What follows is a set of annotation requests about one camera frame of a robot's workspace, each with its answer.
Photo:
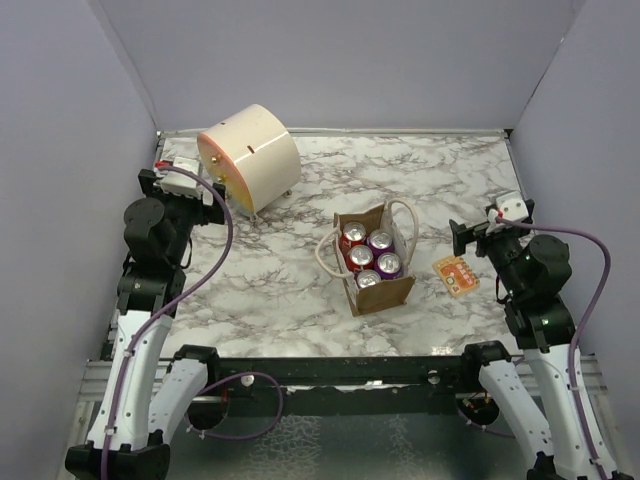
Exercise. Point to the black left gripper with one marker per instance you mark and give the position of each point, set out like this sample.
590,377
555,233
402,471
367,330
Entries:
206,213

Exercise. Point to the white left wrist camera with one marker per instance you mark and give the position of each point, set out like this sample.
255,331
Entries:
174,183

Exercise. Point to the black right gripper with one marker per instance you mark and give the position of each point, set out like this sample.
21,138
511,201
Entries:
466,234

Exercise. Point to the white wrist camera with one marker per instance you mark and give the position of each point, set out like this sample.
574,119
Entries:
508,206
174,183

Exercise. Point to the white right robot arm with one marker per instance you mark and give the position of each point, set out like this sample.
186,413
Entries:
558,432

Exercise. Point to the purple fanta can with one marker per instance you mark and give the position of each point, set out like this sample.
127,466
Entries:
389,266
367,278
380,241

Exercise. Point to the purple fanta can front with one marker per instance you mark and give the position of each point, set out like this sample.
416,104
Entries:
367,278

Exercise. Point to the orange snack packet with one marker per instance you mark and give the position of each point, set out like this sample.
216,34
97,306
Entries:
456,275

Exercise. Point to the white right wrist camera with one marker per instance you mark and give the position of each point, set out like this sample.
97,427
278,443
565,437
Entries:
508,206

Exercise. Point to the black base frame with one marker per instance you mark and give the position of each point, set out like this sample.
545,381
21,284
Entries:
338,386

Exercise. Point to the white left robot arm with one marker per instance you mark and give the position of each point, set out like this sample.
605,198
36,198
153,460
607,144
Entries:
137,419

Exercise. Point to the cream cylindrical drum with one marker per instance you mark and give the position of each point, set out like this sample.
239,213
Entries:
253,155

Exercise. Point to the red cola can front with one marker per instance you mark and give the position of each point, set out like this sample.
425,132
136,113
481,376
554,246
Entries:
359,258

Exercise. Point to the red cola can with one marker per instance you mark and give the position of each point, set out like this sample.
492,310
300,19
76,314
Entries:
359,258
353,234

